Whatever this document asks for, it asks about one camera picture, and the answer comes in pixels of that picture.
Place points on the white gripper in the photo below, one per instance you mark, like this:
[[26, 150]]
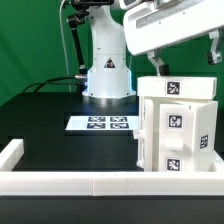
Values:
[[147, 29]]

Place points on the white cabinet top block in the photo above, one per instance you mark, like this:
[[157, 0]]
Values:
[[177, 87]]

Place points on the white cabinet body box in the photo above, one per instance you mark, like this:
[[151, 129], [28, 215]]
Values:
[[203, 135]]

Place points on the white door panel with knob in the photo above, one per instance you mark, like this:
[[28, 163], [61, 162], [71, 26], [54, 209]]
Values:
[[145, 135]]

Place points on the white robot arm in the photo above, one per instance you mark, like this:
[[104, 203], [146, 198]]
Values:
[[109, 79]]

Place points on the white marker base plate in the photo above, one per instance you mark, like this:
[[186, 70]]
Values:
[[108, 123]]

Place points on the white U-shaped fence frame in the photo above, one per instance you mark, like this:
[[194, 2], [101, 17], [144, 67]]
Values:
[[104, 183]]

